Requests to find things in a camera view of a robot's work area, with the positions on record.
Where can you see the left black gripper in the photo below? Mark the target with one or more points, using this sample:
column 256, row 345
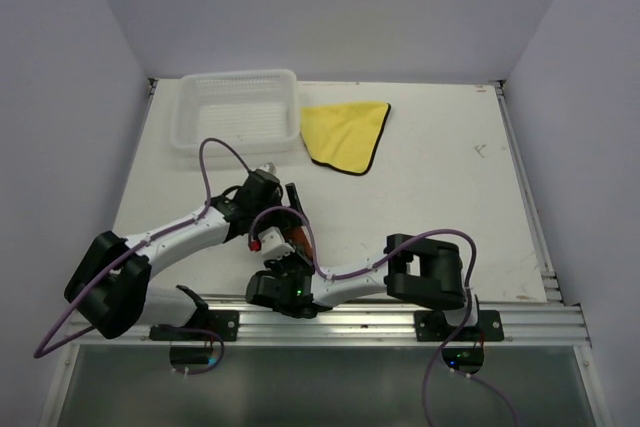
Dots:
column 292, row 197

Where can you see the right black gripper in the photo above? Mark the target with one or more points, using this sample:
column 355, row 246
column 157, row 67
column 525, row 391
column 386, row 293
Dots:
column 274, row 265

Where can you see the brown towel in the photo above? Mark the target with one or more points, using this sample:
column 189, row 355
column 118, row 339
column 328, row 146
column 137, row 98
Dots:
column 302, row 242

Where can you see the yellow towel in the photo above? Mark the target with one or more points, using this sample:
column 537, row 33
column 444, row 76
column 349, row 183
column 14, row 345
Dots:
column 344, row 137

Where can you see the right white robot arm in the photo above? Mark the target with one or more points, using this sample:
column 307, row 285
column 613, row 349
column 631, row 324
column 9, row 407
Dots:
column 418, row 270

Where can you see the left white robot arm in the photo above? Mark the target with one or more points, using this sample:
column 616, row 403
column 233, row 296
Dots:
column 111, row 286

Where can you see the white plastic basket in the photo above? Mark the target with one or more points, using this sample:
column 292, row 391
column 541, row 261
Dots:
column 255, row 111

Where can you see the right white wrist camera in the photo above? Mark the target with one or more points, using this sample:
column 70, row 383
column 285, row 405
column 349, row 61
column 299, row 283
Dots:
column 271, row 245

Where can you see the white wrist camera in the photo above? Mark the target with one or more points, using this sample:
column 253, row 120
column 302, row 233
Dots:
column 271, row 245
column 269, row 168

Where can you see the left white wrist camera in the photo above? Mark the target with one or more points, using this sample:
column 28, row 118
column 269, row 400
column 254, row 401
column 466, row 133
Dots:
column 269, row 168

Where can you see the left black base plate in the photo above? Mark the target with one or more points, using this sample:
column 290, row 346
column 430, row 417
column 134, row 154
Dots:
column 224, row 323

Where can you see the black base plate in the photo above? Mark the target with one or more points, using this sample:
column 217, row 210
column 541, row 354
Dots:
column 224, row 323
column 432, row 326

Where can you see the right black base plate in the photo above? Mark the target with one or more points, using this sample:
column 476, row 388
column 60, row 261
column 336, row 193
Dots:
column 432, row 326

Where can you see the aluminium mounting rail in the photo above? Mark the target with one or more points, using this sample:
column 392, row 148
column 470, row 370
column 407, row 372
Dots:
column 384, row 323

